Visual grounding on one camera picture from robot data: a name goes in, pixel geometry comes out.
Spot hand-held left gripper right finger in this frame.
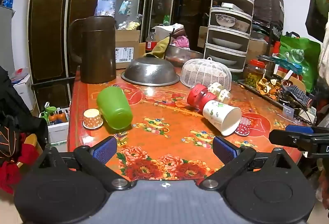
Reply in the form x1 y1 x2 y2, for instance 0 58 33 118
200 136 301 190

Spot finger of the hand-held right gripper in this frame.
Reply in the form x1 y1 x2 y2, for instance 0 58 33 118
285 125 329 137
269 129 319 154

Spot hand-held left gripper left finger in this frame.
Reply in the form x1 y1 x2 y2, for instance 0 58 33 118
38 136 131 192

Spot white floral paper cup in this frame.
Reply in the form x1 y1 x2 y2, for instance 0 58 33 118
203 100 242 136

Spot green plastic cup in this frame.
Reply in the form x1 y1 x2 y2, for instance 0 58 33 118
97 86 133 130

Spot red dotted paper cup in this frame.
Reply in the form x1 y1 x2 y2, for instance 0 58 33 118
234 116 252 136

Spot orange dotted paper cup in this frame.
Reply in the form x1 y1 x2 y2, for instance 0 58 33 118
83 108 104 130

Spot red plastic cup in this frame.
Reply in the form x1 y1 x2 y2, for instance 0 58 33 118
187 82 232 112

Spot colourful small clips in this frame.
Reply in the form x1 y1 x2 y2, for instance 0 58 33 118
113 131 129 146

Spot dark striped cloth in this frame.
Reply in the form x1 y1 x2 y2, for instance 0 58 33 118
281 85 313 111

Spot black tray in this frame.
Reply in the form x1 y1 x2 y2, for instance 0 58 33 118
238 79 317 125

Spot white box of bottles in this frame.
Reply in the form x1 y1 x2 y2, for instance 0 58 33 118
38 102 70 145

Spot dried orange peels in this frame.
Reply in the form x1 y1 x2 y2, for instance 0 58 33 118
256 77 284 100

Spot red floral tablecloth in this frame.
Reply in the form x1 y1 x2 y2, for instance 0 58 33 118
67 67 309 182

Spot green shopping bag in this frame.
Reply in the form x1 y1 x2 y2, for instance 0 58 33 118
279 35 321 92

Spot red lid pickle jar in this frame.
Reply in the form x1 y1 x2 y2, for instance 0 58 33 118
244 59 266 89

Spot white plastic mesh food cover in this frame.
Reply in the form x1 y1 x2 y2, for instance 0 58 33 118
180 58 233 91

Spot steel colander bowl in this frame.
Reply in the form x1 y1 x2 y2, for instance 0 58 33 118
121 57 181 86

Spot red cloth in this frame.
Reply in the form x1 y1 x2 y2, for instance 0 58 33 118
0 140 39 195

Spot dark clothing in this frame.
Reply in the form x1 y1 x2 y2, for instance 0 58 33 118
0 66 49 165

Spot brown plastic pitcher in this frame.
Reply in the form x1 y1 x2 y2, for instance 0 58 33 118
67 16 117 84

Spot white cardboard box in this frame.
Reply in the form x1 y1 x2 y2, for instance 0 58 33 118
10 68 36 111

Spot steel basin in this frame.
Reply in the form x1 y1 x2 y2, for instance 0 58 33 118
164 45 203 67

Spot white tiered dish rack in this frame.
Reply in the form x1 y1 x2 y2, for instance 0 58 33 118
204 0 256 73

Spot pink cloth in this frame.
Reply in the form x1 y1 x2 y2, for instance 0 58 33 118
172 35 190 48

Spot yellow cloth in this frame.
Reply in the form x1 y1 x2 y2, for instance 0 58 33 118
143 38 170 59

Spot cola bottle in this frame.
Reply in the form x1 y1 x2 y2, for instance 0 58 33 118
145 29 158 54

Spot dark hanging bag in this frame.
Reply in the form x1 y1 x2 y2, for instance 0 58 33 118
305 0 329 43

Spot black fabric case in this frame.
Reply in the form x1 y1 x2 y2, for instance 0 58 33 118
253 0 285 32

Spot patterned ceramic bowl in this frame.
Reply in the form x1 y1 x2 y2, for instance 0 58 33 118
215 14 237 27

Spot dark wooden wardrobe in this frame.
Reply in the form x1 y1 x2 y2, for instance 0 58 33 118
27 0 228 111

